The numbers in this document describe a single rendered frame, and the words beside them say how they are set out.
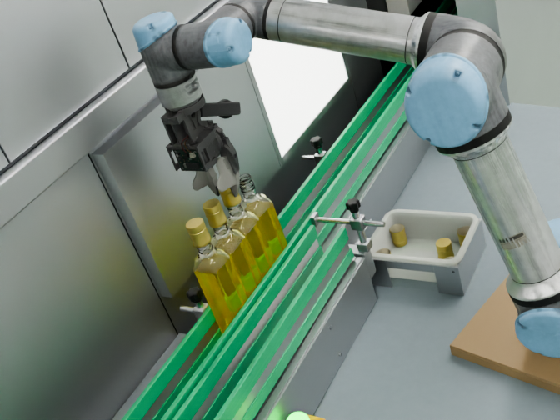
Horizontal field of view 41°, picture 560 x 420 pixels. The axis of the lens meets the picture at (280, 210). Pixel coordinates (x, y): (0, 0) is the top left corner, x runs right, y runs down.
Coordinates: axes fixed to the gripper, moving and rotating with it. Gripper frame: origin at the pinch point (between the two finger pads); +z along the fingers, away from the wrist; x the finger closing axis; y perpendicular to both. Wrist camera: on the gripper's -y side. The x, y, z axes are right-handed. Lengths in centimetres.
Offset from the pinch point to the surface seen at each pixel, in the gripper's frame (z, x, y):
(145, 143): -12.2, -11.8, 3.6
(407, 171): 38, 6, -61
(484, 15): 13, 20, -101
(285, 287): 23.4, 6.1, 1.5
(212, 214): 0.9, 0.7, 7.2
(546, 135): 41, 37, -84
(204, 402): 22.8, 5.9, 32.0
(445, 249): 35, 28, -28
